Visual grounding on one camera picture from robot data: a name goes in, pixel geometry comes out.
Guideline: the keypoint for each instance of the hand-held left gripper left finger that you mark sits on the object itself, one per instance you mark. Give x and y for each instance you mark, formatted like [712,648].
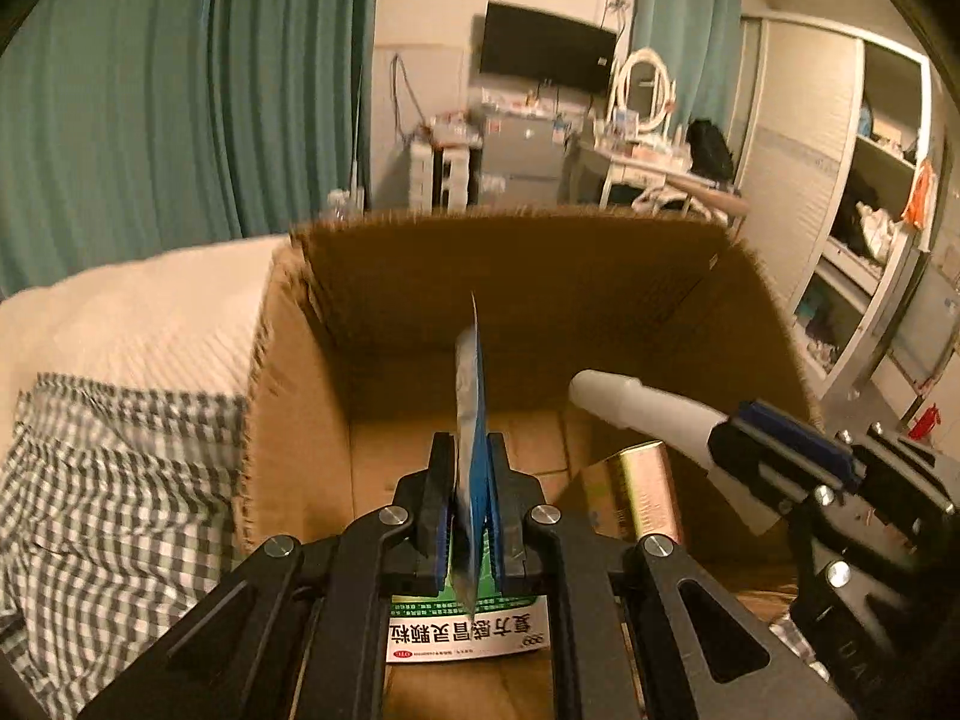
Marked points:
[442,514]

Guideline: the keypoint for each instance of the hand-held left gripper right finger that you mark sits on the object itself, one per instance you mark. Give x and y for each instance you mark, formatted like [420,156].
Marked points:
[499,514]

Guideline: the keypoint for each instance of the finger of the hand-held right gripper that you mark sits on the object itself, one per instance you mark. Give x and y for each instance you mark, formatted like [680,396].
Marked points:
[795,439]
[757,465]

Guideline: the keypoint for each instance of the blue foil packet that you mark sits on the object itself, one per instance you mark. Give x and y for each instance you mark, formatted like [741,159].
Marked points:
[472,465]

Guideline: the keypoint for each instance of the white handheld device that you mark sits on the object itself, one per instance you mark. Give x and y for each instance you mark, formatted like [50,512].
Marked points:
[645,405]

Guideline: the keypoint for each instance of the brown cardboard box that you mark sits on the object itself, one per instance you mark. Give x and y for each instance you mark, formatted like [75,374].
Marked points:
[525,300]

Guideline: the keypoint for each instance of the green and white medicine box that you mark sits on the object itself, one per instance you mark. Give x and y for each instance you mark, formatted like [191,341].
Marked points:
[465,634]

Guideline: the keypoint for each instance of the red object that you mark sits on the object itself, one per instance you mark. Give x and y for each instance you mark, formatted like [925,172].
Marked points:
[926,421]

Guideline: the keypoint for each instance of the wooden chair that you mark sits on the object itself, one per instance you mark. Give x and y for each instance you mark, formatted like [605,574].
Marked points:
[720,200]

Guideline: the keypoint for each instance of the orange cloth item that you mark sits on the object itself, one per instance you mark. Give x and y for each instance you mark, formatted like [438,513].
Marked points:
[921,195]

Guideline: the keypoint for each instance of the black bag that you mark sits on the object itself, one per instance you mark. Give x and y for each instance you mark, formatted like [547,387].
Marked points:
[709,150]

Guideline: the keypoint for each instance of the white wardrobe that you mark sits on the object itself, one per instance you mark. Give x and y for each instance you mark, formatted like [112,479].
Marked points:
[810,127]

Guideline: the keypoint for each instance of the white dressing table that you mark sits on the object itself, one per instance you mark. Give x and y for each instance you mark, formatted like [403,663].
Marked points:
[622,172]

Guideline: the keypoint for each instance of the clear water bottle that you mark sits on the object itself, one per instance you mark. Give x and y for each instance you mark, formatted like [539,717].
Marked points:
[341,202]

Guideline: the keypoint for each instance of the grey checkered cloth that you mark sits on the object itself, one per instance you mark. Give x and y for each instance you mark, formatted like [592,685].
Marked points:
[112,502]

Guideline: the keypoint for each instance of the white quilt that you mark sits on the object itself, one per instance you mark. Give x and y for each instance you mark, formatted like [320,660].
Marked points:
[150,315]

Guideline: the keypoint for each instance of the grey small fridge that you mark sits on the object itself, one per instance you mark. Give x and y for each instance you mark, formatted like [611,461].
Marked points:
[521,157]

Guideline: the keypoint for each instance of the white round vanity mirror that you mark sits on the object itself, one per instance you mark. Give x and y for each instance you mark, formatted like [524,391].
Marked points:
[621,90]

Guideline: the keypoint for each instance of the narrow teal curtain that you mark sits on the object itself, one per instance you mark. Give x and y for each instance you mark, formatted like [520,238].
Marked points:
[675,0]

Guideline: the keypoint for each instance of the wide teal curtain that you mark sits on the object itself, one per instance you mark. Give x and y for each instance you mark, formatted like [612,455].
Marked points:
[150,90]

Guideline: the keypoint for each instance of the black wall television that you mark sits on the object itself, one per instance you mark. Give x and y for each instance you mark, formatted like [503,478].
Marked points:
[547,45]

